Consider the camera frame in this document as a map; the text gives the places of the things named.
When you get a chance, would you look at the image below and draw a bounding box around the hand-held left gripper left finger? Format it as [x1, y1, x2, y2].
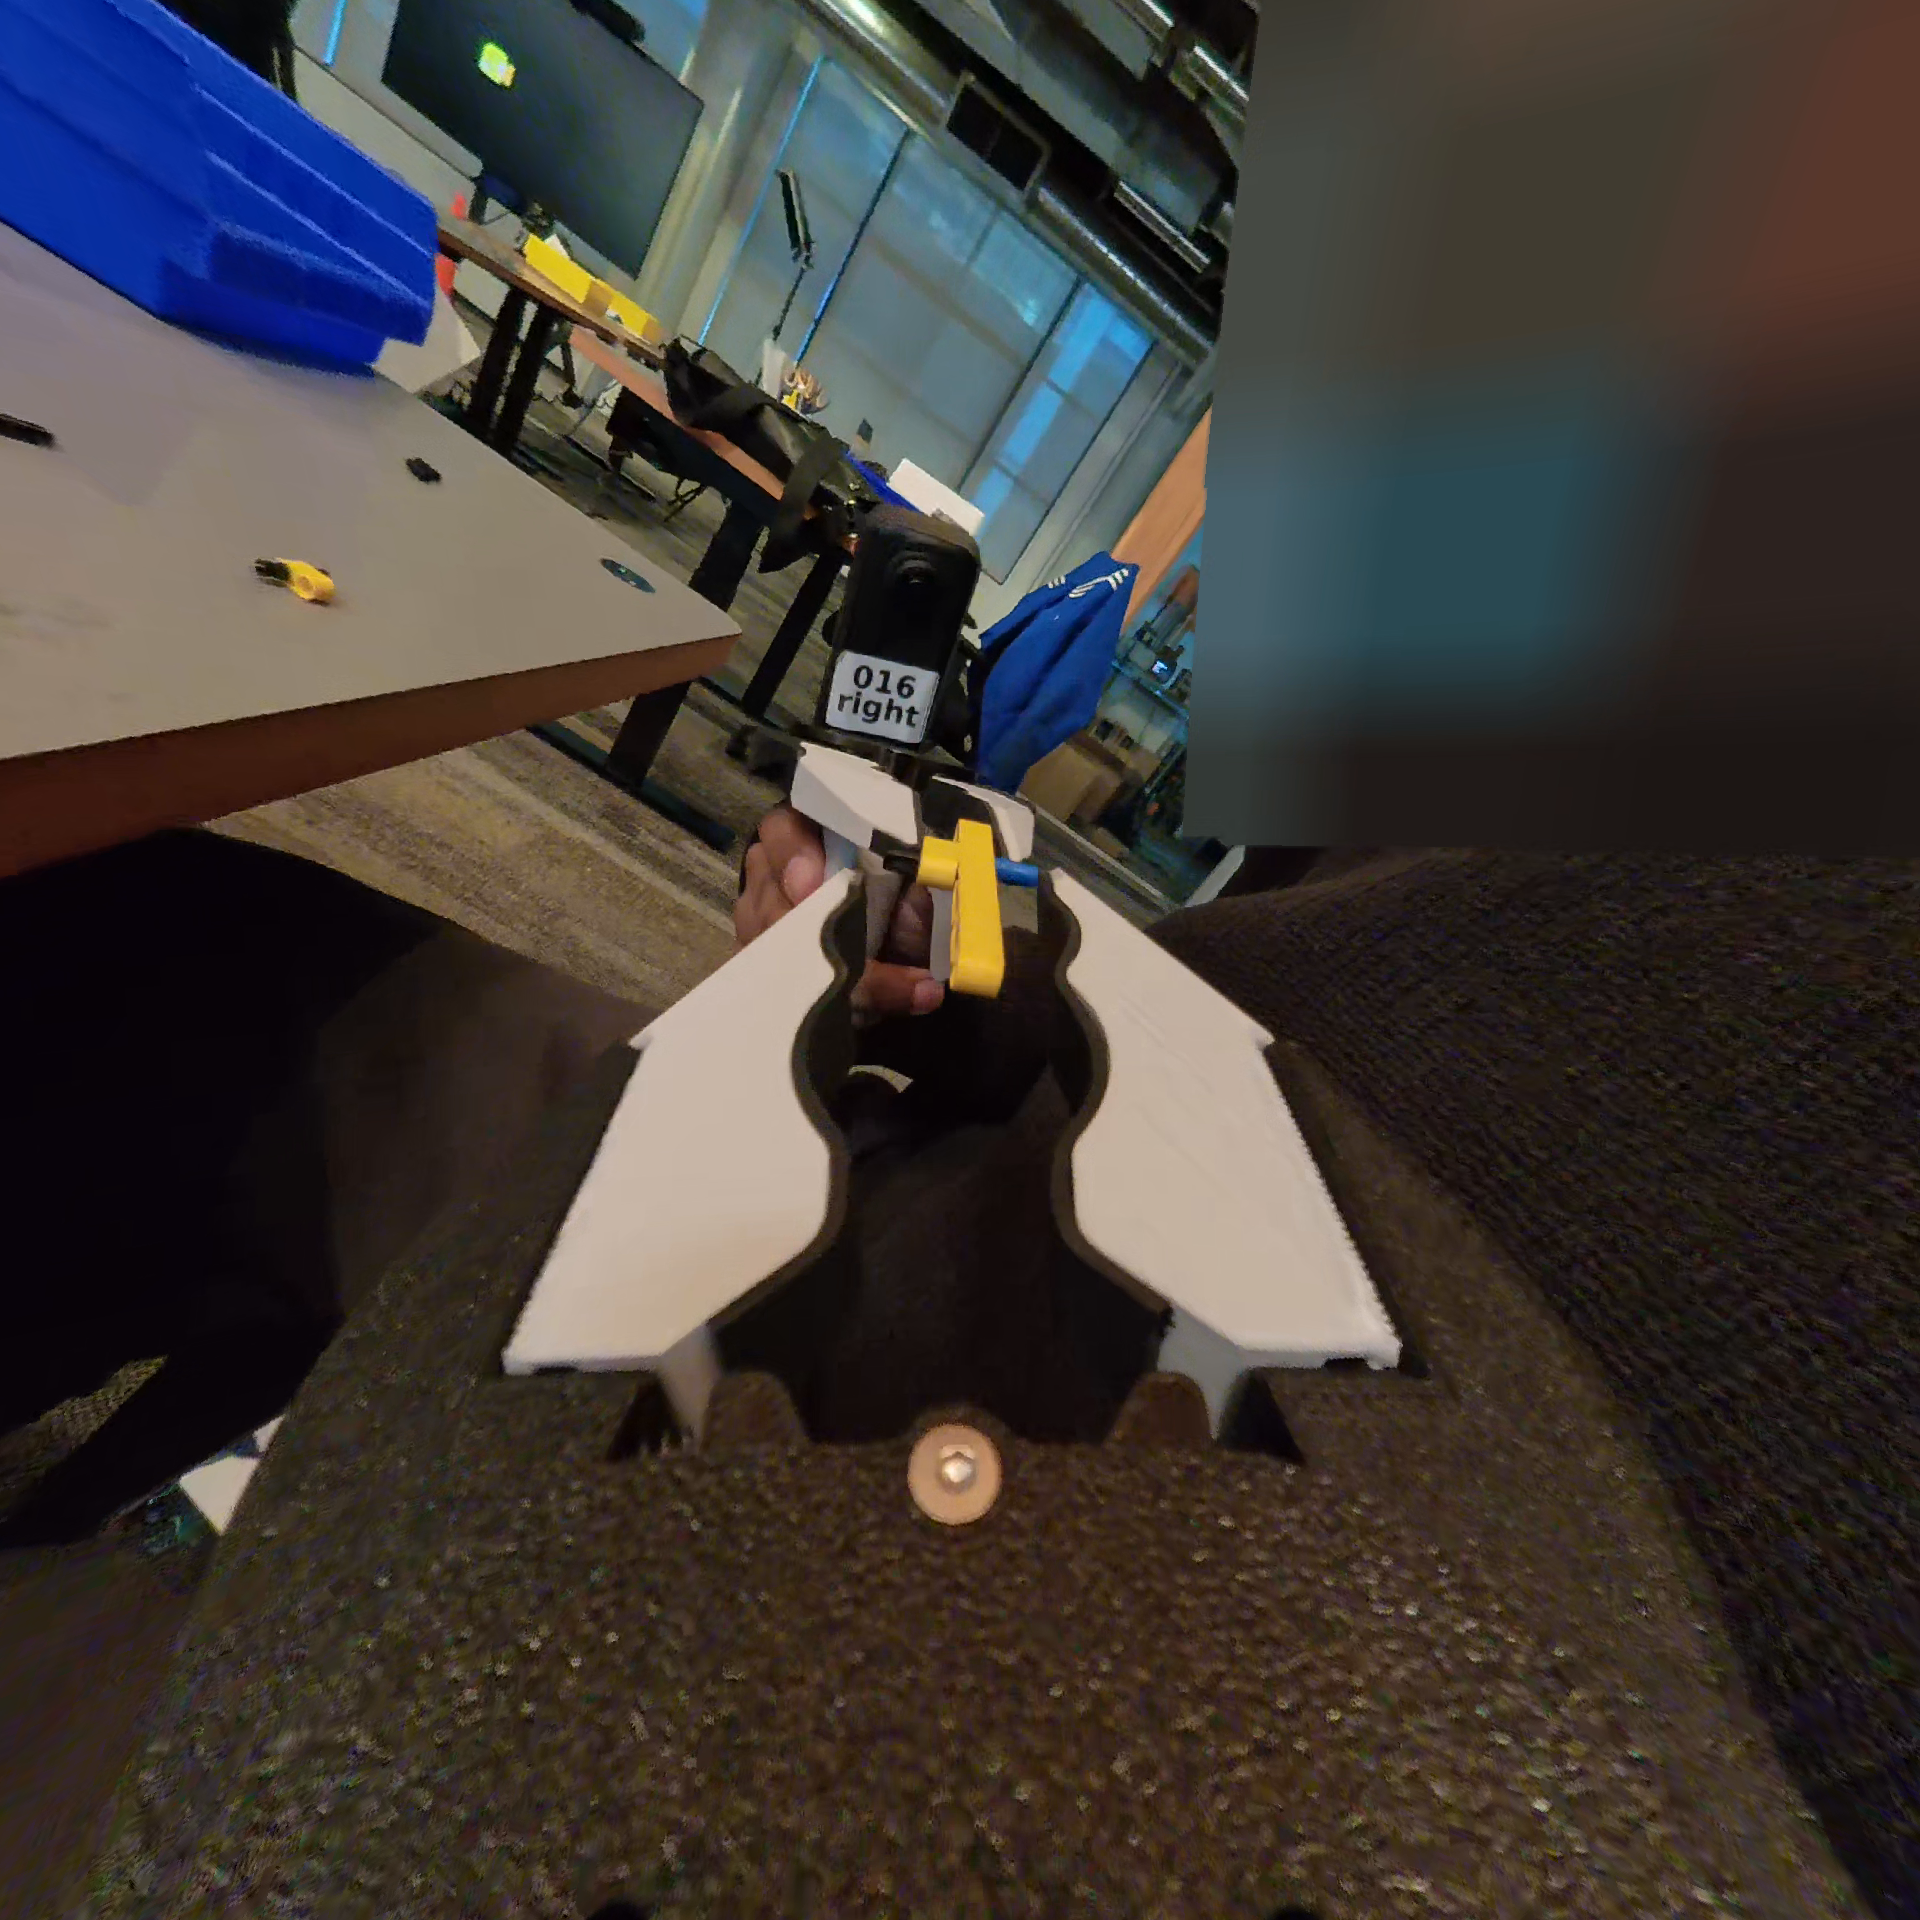
[502, 866, 872, 1435]

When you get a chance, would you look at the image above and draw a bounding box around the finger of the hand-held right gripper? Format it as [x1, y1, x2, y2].
[788, 742, 930, 905]
[953, 776, 1040, 864]

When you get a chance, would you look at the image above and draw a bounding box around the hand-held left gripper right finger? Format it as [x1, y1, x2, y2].
[1046, 870, 1406, 1430]

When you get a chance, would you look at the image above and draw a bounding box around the yellow angled building beam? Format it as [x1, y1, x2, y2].
[916, 817, 1012, 997]

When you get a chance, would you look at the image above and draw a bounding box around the person's right hand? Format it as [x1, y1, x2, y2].
[731, 806, 949, 1032]

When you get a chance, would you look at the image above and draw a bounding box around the white box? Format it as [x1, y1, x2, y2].
[885, 456, 985, 529]

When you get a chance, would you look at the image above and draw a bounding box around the blue jacket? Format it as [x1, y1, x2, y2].
[971, 552, 1139, 797]

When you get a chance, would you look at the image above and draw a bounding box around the black bag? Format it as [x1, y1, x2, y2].
[659, 335, 851, 485]

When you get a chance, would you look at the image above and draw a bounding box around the brown desk with black legs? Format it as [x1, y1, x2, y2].
[565, 321, 860, 797]

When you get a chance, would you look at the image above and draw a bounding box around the yellow box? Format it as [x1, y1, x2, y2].
[520, 234, 663, 341]

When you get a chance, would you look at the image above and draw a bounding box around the black computer monitor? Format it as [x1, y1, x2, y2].
[376, 0, 707, 289]

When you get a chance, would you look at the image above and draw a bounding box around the blue plastic bin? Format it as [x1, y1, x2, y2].
[0, 0, 441, 377]

